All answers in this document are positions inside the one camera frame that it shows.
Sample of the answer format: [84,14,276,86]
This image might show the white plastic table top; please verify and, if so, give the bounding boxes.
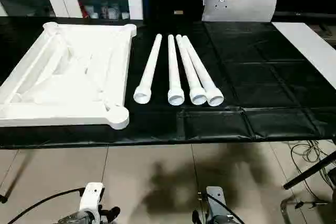
[0,22,138,131]

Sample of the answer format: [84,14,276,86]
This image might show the white plastic table leg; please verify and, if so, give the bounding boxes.
[181,35,225,107]
[167,34,186,106]
[133,34,163,104]
[175,34,207,105]

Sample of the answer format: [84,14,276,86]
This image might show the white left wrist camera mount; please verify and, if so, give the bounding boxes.
[78,182,106,218]

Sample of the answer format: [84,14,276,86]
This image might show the grey cushion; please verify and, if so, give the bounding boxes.
[201,0,279,23]

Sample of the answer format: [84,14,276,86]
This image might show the white flat board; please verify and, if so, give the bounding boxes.
[271,22,336,90]

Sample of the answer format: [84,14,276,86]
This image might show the black left camera cable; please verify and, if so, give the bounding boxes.
[5,187,87,224]

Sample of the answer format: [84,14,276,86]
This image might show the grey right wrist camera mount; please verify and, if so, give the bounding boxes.
[205,186,224,217]

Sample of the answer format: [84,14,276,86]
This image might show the black right camera cable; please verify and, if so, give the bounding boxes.
[202,194,238,224]

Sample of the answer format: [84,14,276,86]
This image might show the metal chair frame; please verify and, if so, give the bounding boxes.
[279,195,329,224]

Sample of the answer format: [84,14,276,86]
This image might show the black table support leg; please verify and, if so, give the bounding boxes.
[0,150,29,204]

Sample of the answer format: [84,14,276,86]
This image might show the black work mat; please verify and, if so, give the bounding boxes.
[0,16,336,149]

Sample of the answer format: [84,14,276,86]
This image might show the black camera cable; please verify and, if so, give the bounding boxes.
[202,194,238,224]
[5,187,87,224]

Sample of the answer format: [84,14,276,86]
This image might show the grey floor cable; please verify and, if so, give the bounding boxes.
[287,140,336,183]

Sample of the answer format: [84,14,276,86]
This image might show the black tripod leg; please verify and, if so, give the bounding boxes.
[282,152,336,190]

